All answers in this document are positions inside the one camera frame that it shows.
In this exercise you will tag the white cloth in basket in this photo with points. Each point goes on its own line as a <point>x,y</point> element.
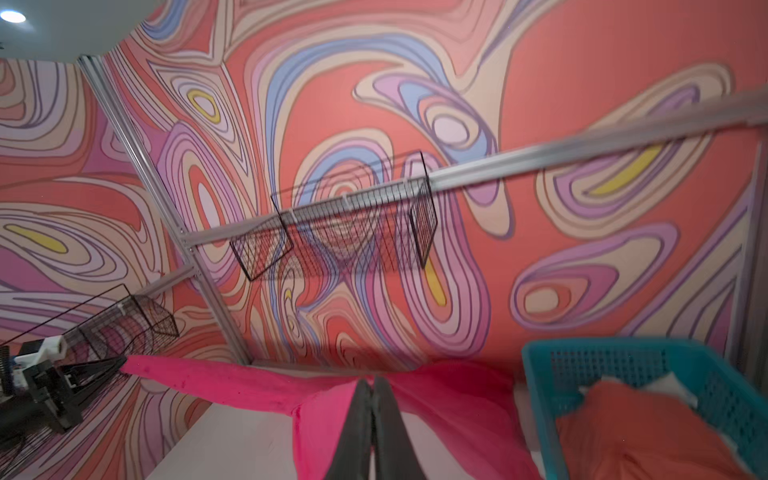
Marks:
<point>668,385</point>

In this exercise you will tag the aluminium horizontal back bar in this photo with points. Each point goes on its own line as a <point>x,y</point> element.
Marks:
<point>737,110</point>

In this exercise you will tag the black wire basket left wall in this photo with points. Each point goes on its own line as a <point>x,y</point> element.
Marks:
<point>108,324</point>

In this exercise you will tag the teal plastic basket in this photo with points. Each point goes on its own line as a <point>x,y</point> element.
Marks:
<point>556,368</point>

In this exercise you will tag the magenta t shirt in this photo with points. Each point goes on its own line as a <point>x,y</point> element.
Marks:
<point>469,406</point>

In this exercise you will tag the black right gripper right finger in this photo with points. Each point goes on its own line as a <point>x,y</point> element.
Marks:
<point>395,458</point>

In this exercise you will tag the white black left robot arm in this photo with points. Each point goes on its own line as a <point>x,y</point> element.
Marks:
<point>32,353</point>

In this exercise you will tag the aluminium left wall bar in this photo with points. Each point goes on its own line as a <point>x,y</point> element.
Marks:
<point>167,281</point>

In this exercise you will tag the black wire basket back wall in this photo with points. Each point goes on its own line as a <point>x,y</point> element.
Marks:
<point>356,213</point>

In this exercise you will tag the coral red t shirt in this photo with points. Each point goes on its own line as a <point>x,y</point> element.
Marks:
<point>619,432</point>

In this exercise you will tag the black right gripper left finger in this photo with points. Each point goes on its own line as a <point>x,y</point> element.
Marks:
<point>352,457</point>

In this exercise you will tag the aluminium frame corner post left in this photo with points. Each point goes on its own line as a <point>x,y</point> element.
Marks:
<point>95,72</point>

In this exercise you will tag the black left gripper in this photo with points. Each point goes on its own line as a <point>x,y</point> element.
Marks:
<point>57,397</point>

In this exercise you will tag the black wire basket wall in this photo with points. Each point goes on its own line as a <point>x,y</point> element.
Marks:
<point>108,324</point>
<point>356,213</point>

